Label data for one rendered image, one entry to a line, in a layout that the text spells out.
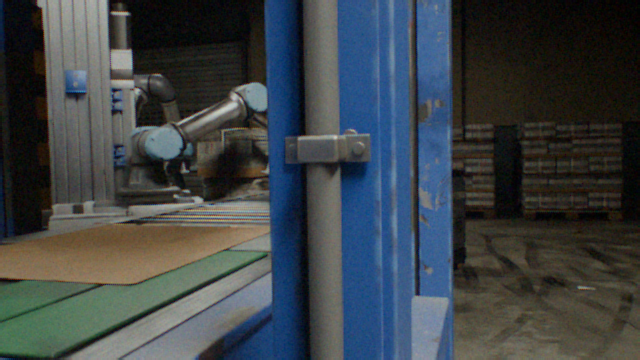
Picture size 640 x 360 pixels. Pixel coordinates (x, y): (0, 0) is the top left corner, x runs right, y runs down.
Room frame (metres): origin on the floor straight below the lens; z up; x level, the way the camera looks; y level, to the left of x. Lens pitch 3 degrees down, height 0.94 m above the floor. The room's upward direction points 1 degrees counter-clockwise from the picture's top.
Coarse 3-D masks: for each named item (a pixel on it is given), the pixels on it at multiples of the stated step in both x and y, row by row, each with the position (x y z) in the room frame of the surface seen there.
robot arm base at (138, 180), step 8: (136, 168) 2.11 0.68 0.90; (144, 168) 2.10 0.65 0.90; (152, 168) 2.11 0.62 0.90; (160, 168) 2.13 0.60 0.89; (136, 176) 2.11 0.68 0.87; (144, 176) 2.09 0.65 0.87; (152, 176) 2.10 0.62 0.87; (160, 176) 2.13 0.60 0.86; (136, 184) 2.09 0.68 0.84; (144, 184) 2.08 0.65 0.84; (152, 184) 2.09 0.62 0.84; (160, 184) 2.11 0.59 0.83; (168, 184) 2.16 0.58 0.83
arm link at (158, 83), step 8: (152, 80) 2.85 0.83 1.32; (160, 80) 2.87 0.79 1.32; (152, 88) 2.85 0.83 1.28; (160, 88) 2.86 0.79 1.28; (168, 88) 2.88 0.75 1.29; (160, 96) 2.88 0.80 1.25; (168, 96) 2.89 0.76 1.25; (176, 96) 2.93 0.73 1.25; (168, 104) 2.92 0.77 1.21; (176, 104) 2.96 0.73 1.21; (168, 112) 2.95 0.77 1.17; (176, 112) 2.97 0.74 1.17; (168, 120) 2.98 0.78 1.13; (176, 120) 2.98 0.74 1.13; (184, 152) 3.08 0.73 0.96; (192, 152) 3.12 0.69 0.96
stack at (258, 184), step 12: (204, 180) 2.88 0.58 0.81; (216, 180) 2.83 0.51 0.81; (228, 180) 2.78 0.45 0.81; (240, 180) 2.73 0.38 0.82; (252, 180) 2.69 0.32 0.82; (264, 180) 2.72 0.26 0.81; (204, 192) 2.89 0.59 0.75; (216, 192) 2.84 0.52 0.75; (228, 192) 2.78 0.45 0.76; (240, 192) 2.74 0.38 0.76; (252, 192) 2.69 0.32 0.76
